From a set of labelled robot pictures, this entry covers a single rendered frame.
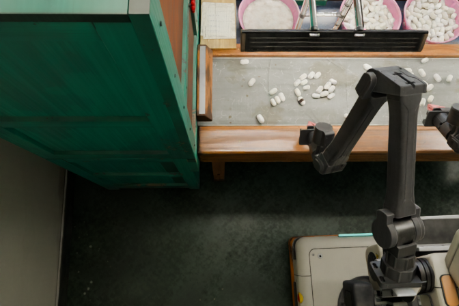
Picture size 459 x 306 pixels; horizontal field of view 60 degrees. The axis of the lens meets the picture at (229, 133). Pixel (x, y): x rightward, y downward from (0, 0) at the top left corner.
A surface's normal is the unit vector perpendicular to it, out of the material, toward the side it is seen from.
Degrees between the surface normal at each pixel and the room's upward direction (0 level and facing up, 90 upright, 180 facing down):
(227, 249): 0
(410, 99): 33
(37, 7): 2
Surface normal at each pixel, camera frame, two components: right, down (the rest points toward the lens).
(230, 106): 0.02, -0.27
